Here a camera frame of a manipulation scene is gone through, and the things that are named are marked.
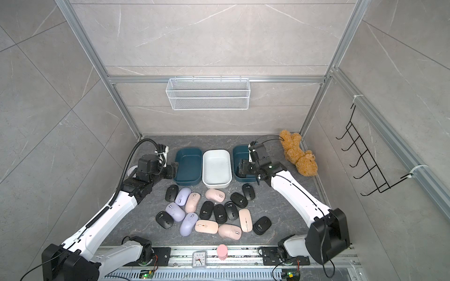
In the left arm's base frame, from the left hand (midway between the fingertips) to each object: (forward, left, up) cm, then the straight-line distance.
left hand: (173, 160), depth 80 cm
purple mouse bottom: (-23, -6, -19) cm, 31 cm away
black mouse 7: (-25, -40, -19) cm, 51 cm away
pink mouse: (-12, -7, -19) cm, 24 cm away
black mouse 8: (-21, +6, -19) cm, 29 cm away
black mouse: (-7, +4, -19) cm, 21 cm away
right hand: (0, -35, -4) cm, 35 cm away
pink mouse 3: (-22, -34, -20) cm, 45 cm away
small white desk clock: (-37, -12, -19) cm, 44 cm away
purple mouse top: (-9, -2, -18) cm, 20 cm away
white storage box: (+7, -19, -21) cm, 30 cm away
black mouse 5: (-19, -21, -19) cm, 34 cm away
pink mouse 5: (-27, -26, -19) cm, 42 cm away
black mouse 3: (-12, -31, -20) cm, 39 cm away
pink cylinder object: (-36, -22, -12) cm, 44 cm away
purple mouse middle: (-17, +1, -19) cm, 26 cm away
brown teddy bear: (+7, -69, -13) cm, 70 cm away
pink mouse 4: (-25, -15, -20) cm, 35 cm away
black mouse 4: (-17, -14, -19) cm, 29 cm away
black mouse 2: (-7, -36, -21) cm, 43 cm away
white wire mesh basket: (+42, -15, +8) cm, 45 cm away
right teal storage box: (+16, -33, -14) cm, 40 cm away
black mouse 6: (-17, -27, -21) cm, 38 cm away
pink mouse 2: (-10, -20, -19) cm, 29 cm away
